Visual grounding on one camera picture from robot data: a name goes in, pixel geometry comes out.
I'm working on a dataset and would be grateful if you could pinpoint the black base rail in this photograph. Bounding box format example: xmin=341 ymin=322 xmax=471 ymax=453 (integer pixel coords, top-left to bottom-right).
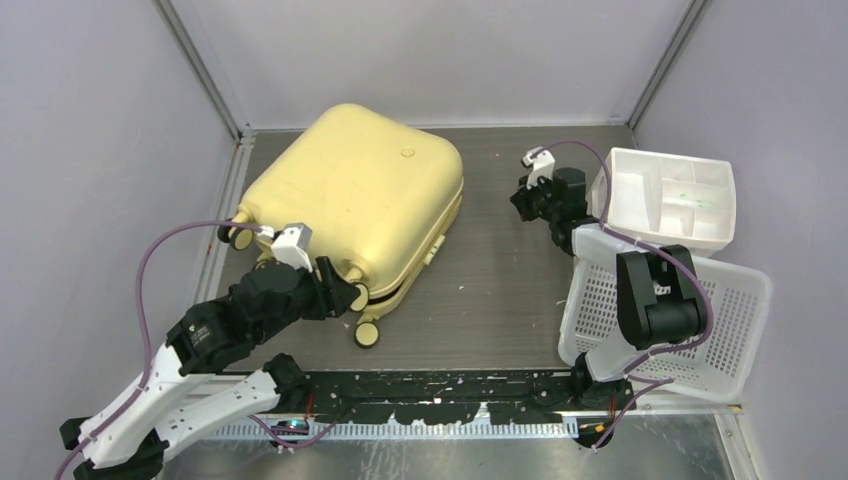
xmin=291 ymin=369 xmax=637 ymax=427

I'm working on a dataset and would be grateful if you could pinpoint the white perforated plastic basket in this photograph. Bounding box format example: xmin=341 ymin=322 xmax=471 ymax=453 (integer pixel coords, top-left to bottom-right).
xmin=557 ymin=254 xmax=774 ymax=405

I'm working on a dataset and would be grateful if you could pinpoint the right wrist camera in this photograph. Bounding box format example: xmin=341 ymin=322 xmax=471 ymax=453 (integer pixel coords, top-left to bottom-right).
xmin=521 ymin=147 xmax=555 ymax=189

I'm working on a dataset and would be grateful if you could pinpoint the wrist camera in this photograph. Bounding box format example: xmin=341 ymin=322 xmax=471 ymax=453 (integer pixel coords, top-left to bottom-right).
xmin=256 ymin=223 xmax=313 ymax=272
xmin=521 ymin=147 xmax=555 ymax=189

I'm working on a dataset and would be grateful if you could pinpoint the slotted metal cable duct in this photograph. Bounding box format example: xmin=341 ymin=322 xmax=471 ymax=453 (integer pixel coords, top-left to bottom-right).
xmin=206 ymin=417 xmax=579 ymax=441

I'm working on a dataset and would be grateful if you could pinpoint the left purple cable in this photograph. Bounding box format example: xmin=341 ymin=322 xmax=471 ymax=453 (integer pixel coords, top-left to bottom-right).
xmin=52 ymin=219 xmax=346 ymax=480

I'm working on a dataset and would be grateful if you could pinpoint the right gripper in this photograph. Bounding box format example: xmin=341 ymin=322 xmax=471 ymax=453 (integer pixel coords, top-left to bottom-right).
xmin=511 ymin=172 xmax=560 ymax=224

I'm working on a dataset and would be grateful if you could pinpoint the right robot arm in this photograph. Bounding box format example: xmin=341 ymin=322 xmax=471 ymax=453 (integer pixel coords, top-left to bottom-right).
xmin=510 ymin=168 xmax=714 ymax=410

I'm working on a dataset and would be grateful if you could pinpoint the white divided organizer tray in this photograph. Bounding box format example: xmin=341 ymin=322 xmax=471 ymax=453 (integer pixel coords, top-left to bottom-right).
xmin=586 ymin=148 xmax=737 ymax=257

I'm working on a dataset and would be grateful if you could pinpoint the yellow hard-shell suitcase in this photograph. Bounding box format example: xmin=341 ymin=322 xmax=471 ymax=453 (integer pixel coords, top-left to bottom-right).
xmin=217 ymin=103 xmax=464 ymax=349

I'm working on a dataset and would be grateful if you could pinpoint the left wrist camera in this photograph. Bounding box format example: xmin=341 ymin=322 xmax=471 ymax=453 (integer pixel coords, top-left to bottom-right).
xmin=256 ymin=223 xmax=313 ymax=272

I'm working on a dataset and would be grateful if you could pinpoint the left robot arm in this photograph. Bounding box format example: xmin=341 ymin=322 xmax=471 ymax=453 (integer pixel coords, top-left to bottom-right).
xmin=60 ymin=257 xmax=369 ymax=479

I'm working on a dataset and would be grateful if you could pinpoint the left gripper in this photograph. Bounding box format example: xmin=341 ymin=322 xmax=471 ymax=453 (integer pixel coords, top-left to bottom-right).
xmin=256 ymin=253 xmax=359 ymax=342

